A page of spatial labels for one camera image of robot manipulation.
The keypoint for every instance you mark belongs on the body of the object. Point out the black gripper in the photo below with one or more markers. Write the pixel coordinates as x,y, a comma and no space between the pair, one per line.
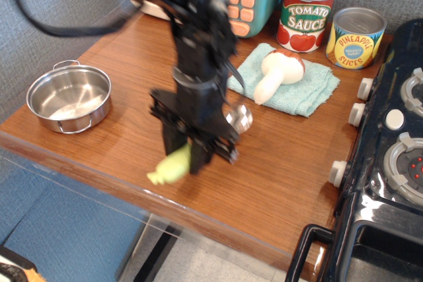
197,106

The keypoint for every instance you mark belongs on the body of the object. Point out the white plush mushroom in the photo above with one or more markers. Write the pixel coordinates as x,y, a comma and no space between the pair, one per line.
279,67

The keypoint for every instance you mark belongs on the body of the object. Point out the tomato sauce can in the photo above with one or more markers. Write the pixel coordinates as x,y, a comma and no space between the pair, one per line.
302,24

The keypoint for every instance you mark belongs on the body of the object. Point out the stainless steel pot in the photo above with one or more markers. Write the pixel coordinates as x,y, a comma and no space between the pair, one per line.
71,98

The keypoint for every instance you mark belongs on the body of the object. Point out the pineapple slices can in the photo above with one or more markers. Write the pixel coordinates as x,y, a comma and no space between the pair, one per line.
355,37

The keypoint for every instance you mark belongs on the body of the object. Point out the black toy stove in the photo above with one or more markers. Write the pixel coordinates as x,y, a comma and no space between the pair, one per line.
377,234

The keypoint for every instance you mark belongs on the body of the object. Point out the light blue folded cloth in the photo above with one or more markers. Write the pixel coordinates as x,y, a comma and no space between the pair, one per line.
301,98

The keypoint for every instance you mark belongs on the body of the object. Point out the orange object on tray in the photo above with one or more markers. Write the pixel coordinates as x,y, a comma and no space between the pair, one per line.
14,273

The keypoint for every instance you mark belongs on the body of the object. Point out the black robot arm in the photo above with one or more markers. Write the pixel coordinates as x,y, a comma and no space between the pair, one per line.
200,60

